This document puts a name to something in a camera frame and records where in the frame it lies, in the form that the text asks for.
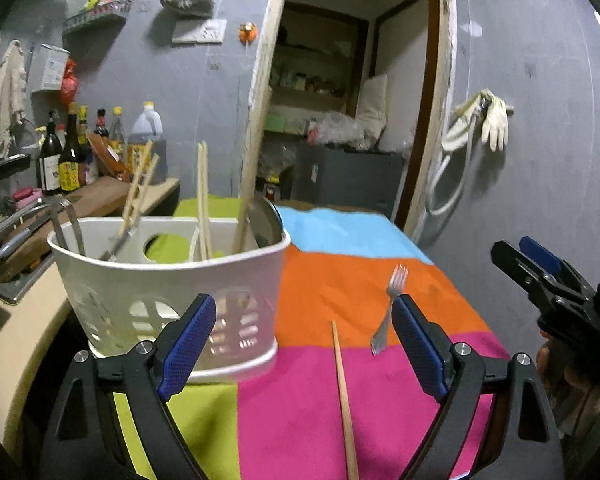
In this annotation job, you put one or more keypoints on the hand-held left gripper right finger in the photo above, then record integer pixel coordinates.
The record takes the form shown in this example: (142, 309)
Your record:
(420, 345)

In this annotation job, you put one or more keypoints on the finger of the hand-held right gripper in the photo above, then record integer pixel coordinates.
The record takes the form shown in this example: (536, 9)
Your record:
(517, 265)
(540, 252)

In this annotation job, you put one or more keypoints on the grey cabinet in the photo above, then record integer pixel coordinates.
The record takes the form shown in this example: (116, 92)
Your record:
(350, 175)

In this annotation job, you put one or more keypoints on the metal tongs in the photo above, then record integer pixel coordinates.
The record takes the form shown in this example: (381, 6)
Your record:
(65, 220)

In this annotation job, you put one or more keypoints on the wooden door frame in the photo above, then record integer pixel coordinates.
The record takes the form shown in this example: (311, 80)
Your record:
(442, 85)

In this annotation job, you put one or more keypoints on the green box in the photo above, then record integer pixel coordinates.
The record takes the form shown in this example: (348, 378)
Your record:
(275, 122)

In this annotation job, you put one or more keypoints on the dark wine bottle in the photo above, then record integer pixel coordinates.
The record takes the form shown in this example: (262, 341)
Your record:
(50, 160)

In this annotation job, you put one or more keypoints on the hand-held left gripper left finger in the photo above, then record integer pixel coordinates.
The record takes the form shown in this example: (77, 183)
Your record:
(190, 345)

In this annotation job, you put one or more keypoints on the wooden cutting board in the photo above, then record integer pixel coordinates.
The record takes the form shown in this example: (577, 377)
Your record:
(105, 195)

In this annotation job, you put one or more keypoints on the person's right hand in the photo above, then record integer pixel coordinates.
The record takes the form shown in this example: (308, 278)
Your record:
(572, 395)

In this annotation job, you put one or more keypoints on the wooden shelf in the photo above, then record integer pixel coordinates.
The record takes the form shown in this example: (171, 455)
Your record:
(305, 97)

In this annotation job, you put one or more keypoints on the white plastic utensil basket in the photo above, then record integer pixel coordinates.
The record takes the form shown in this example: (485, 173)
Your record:
(130, 280)

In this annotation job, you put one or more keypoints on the wall power socket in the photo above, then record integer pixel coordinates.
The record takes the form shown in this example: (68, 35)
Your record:
(200, 31)

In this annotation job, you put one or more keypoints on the clear plastic bag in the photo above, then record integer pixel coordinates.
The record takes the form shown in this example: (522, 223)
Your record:
(340, 130)

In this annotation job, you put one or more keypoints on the white pillow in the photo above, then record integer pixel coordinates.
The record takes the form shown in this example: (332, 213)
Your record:
(372, 105)

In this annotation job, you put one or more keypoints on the white wall box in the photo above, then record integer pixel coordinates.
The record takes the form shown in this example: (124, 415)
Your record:
(50, 65)

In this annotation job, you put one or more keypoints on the large metal spoon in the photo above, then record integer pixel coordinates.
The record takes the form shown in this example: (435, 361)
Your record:
(267, 225)

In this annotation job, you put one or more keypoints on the large clear plastic jug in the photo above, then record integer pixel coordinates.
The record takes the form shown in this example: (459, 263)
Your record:
(145, 125)

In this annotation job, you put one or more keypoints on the orange wall figurine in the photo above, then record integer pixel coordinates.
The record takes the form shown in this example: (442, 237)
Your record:
(247, 31)

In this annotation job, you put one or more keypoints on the kitchen knife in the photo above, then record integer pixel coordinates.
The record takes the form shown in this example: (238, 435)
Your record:
(15, 245)

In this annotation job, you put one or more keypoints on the brown packet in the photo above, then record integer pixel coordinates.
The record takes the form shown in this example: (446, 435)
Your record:
(105, 152)

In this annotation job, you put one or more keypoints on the small sauce bottle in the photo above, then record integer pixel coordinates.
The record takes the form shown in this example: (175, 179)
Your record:
(83, 125)
(100, 125)
(117, 130)

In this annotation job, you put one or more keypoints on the metal fork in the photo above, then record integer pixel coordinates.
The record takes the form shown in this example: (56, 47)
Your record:
(395, 285)

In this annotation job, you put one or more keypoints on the dark bottle yellow label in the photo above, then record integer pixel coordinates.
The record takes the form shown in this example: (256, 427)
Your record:
(71, 160)

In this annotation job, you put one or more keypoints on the black faucet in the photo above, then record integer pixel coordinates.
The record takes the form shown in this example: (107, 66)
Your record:
(0, 165)

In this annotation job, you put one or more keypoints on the multicoloured table cloth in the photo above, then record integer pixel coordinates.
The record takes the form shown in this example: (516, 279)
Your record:
(290, 410)

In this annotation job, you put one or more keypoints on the white hanging towel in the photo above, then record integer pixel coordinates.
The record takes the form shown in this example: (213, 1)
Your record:
(7, 85)

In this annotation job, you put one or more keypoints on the wooden chopstick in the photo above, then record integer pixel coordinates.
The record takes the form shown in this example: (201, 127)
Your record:
(147, 185)
(240, 235)
(200, 200)
(139, 180)
(344, 400)
(207, 200)

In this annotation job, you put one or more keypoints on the pale rubber gloves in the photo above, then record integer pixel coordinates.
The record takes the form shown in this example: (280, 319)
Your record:
(492, 120)

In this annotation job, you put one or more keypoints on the pink soap box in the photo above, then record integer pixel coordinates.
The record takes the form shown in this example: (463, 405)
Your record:
(25, 196)

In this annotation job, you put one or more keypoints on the red plastic bag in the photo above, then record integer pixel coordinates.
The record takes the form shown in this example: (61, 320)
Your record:
(69, 80)

